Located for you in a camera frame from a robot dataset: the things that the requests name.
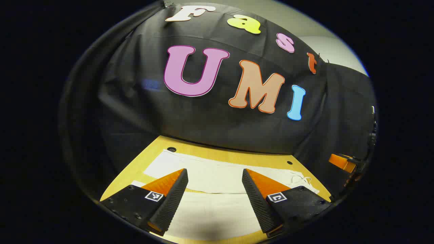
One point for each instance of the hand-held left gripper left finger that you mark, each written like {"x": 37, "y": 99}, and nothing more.
{"x": 173, "y": 203}

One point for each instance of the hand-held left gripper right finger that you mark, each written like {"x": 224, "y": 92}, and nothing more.
{"x": 259, "y": 203}

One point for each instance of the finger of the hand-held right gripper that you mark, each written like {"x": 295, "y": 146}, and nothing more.
{"x": 341, "y": 162}

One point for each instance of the white jeans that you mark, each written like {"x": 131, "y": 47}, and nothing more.
{"x": 217, "y": 176}

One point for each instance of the black backdrop cloth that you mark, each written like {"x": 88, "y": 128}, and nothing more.
{"x": 203, "y": 122}

